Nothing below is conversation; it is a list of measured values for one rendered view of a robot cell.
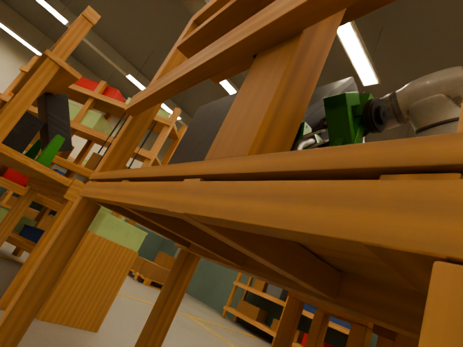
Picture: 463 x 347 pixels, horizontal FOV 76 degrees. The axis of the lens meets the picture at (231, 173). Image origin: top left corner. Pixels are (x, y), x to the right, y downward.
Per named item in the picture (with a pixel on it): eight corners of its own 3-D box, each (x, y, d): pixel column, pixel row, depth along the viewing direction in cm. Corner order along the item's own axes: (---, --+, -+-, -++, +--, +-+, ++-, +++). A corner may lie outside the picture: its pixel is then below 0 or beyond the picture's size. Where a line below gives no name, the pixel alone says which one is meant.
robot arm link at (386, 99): (400, 89, 81) (377, 99, 85) (391, 90, 75) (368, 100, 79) (411, 121, 81) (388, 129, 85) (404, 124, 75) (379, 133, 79)
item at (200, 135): (196, 204, 116) (231, 133, 127) (247, 210, 92) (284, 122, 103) (158, 181, 107) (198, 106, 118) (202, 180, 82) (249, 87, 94)
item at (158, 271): (161, 286, 755) (174, 257, 779) (181, 297, 704) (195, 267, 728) (125, 272, 672) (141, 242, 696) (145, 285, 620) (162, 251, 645)
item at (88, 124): (71, 296, 283) (183, 100, 361) (-107, 205, 321) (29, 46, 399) (96, 295, 334) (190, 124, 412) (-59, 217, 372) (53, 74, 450)
